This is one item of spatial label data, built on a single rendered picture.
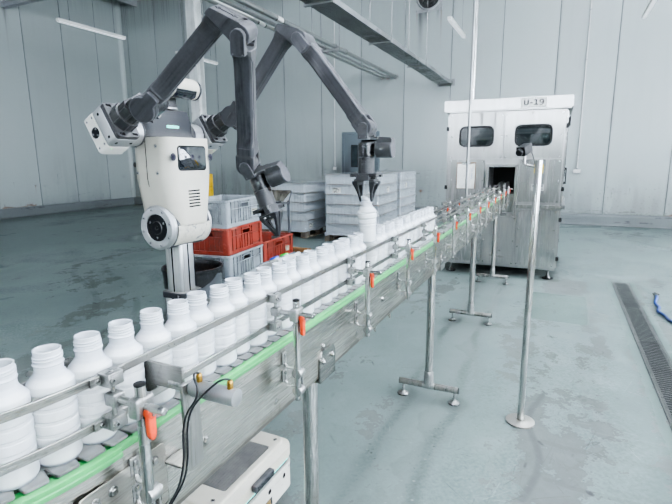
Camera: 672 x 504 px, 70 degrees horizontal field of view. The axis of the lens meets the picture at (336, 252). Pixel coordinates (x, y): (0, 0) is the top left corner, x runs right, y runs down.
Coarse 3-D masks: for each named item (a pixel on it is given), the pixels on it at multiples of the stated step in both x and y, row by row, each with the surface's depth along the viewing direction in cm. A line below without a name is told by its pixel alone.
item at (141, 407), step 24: (480, 216) 394; (408, 240) 188; (408, 264) 189; (408, 288) 191; (288, 312) 109; (360, 312) 153; (144, 384) 68; (288, 384) 114; (144, 408) 67; (144, 432) 69; (144, 456) 69; (144, 480) 70
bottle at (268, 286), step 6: (258, 270) 113; (264, 270) 113; (270, 270) 114; (264, 276) 113; (270, 276) 114; (264, 282) 113; (270, 282) 114; (264, 288) 113; (270, 288) 113; (276, 288) 115; (270, 306) 114; (270, 312) 114; (270, 318) 114; (270, 336) 115
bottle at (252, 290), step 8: (248, 272) 110; (256, 272) 110; (248, 280) 107; (256, 280) 108; (248, 288) 108; (256, 288) 108; (248, 296) 107; (256, 296) 107; (264, 296) 109; (264, 304) 109; (256, 312) 108; (264, 312) 109; (256, 320) 108; (264, 320) 109; (256, 328) 108; (264, 336) 110; (256, 344) 109
